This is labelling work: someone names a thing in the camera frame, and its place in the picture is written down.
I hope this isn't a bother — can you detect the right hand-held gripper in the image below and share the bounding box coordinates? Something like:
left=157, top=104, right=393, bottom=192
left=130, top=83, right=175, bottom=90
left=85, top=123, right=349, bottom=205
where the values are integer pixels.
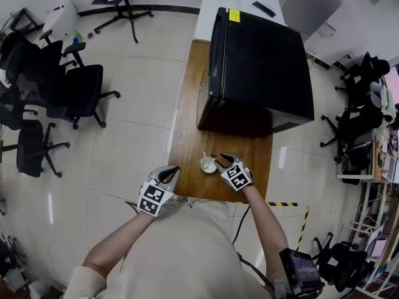
left=214, top=152, right=254, bottom=193

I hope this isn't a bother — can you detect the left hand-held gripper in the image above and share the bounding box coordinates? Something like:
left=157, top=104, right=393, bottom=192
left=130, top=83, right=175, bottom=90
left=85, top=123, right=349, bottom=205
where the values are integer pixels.
left=137, top=165, right=181, bottom=219

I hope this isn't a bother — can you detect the white cup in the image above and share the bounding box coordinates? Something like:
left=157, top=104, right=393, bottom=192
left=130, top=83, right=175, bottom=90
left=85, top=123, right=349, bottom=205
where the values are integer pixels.
left=199, top=151, right=219, bottom=174

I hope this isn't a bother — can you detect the person's right forearm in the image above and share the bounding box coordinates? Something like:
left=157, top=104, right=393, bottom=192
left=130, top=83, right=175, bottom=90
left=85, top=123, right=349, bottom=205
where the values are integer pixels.
left=241, top=184, right=290, bottom=282

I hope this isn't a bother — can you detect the person's left forearm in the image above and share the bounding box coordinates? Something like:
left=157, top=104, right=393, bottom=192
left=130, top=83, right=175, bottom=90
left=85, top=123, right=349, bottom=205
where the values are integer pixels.
left=82, top=211, right=157, bottom=271

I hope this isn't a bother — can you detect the wooden table with black legs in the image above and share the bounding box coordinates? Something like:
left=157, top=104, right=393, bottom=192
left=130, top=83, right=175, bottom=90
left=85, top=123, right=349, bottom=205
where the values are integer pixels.
left=168, top=39, right=274, bottom=204

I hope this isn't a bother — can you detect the person's beige shirt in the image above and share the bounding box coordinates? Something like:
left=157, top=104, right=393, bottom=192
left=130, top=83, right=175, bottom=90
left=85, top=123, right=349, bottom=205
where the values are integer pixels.
left=63, top=197, right=272, bottom=299

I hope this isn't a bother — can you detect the yellow black floor tape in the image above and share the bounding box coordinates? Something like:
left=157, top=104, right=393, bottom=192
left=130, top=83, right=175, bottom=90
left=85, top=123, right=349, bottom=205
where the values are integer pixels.
left=234, top=201, right=310, bottom=252

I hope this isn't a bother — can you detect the black mini fridge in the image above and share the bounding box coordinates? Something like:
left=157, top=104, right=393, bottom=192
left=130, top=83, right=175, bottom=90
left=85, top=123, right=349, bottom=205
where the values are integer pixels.
left=196, top=6, right=315, bottom=137

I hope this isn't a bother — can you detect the large black office chair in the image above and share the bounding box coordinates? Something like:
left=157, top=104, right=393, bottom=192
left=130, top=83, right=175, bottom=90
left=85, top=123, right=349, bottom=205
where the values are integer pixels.
left=39, top=40, right=122, bottom=131

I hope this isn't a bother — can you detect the black screen device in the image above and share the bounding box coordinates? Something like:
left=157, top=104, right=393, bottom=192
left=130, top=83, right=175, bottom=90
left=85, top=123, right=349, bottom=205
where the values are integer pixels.
left=278, top=247, right=325, bottom=297

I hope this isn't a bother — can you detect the white cabinet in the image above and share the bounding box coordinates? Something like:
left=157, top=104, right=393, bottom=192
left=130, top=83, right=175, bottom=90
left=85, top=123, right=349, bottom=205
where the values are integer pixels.
left=193, top=0, right=288, bottom=44

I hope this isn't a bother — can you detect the black office chair green label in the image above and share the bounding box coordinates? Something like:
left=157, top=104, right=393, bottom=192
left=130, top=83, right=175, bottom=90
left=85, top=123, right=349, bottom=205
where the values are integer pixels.
left=312, top=233, right=377, bottom=293

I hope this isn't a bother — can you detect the black remote control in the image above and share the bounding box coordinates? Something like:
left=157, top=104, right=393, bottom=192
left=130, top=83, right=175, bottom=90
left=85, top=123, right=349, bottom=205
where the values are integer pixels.
left=252, top=1, right=277, bottom=19

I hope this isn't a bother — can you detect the black wheeled television stand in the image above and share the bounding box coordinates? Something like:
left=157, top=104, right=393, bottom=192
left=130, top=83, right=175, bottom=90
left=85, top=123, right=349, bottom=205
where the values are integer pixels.
left=77, top=0, right=155, bottom=44

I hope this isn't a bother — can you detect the silver tall refrigerator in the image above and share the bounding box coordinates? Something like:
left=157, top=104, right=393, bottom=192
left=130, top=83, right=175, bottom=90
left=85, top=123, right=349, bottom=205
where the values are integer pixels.
left=264, top=0, right=357, bottom=44

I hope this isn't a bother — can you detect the black mesh office chair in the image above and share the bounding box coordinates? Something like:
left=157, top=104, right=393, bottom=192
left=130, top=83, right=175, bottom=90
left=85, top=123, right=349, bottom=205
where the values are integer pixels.
left=0, top=31, right=64, bottom=87

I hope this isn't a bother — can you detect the white box appliance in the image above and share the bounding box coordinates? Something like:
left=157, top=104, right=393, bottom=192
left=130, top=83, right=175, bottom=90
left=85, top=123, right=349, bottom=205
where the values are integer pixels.
left=42, top=0, right=79, bottom=42

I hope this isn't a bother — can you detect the wooden desk with white frame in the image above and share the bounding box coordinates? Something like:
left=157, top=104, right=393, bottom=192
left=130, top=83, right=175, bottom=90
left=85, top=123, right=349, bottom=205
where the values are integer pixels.
left=335, top=135, right=399, bottom=185

